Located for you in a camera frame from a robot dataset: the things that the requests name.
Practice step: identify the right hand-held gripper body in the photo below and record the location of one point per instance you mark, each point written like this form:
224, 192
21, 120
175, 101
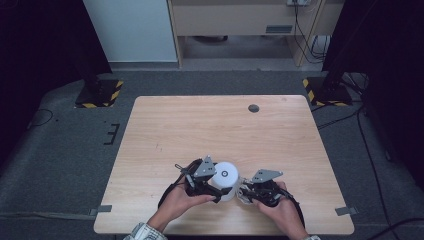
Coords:
268, 191

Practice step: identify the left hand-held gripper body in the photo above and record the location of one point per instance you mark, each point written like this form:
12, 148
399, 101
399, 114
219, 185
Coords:
200, 176

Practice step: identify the white cylindrical device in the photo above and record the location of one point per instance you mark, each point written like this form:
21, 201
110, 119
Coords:
226, 176

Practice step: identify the person's right hand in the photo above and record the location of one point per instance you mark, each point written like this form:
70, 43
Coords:
285, 213

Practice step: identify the person's left hand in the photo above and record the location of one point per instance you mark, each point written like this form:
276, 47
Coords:
178, 206

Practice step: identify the grey round table grommet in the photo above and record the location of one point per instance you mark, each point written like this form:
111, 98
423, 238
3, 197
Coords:
253, 108

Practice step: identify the grey tape strip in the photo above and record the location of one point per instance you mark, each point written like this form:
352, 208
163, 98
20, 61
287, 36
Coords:
346, 210
101, 210

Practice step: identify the striped black stand base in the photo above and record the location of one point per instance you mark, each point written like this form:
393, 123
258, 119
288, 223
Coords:
328, 95
100, 96

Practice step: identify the beige wooden cabinet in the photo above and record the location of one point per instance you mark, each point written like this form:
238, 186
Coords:
233, 20

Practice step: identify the white panel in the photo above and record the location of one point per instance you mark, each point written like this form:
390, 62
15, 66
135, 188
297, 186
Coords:
130, 30

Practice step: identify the dark curtain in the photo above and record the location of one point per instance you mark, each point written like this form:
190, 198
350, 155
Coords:
40, 66
390, 50

